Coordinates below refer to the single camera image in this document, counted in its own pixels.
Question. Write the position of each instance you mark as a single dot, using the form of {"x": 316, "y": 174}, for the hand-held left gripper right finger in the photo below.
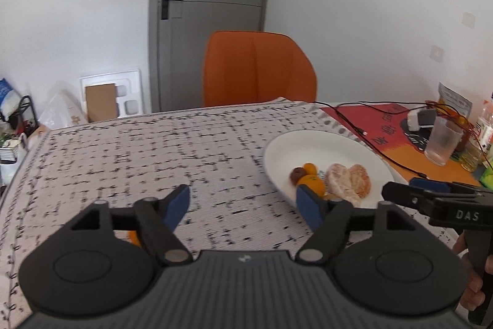
{"x": 310, "y": 207}

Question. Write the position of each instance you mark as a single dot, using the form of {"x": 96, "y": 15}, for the small orange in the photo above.
{"x": 134, "y": 239}
{"x": 310, "y": 169}

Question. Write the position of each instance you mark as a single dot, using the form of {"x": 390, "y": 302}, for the dark brown round fruit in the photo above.
{"x": 295, "y": 175}

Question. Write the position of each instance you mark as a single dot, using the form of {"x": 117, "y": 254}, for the orange chair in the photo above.
{"x": 254, "y": 70}

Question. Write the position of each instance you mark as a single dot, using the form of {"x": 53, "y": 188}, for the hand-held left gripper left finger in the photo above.
{"x": 176, "y": 207}

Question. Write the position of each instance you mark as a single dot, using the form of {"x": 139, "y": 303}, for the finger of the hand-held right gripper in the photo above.
{"x": 408, "y": 196}
{"x": 429, "y": 185}

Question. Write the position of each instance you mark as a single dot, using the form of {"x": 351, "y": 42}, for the clear drinking glass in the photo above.
{"x": 443, "y": 142}

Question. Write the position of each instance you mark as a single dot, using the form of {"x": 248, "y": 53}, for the printed paper packet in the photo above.
{"x": 456, "y": 97}

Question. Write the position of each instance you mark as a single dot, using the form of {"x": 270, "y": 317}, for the white foam packaging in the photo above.
{"x": 129, "y": 82}

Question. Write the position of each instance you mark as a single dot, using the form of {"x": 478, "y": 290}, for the pale peeled citrus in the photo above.
{"x": 339, "y": 182}

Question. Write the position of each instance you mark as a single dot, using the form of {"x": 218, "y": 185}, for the brown cardboard piece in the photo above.
{"x": 101, "y": 101}

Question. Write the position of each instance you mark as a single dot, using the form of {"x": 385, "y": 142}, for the clear plastic bag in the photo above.
{"x": 61, "y": 113}

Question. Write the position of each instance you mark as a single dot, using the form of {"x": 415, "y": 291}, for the blue and white bag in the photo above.
{"x": 7, "y": 94}

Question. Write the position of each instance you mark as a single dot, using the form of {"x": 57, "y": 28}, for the white charger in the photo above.
{"x": 418, "y": 120}

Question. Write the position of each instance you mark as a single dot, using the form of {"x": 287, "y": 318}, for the orange peeled citrus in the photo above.
{"x": 362, "y": 180}

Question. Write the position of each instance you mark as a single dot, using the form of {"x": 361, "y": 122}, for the black shoe rack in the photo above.
{"x": 27, "y": 109}

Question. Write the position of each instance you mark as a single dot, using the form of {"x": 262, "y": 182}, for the white ceramic bowl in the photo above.
{"x": 308, "y": 148}

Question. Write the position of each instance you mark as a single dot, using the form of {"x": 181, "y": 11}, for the white wall socket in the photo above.
{"x": 468, "y": 19}
{"x": 437, "y": 53}

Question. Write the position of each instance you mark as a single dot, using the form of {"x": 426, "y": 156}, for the person's right hand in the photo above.
{"x": 472, "y": 294}

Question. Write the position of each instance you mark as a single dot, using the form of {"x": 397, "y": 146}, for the white plastic bag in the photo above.
{"x": 9, "y": 171}

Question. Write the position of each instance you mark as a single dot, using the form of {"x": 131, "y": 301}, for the clear plastic bottle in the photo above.
{"x": 486, "y": 128}

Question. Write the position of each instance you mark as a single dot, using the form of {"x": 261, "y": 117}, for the green box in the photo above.
{"x": 487, "y": 176}

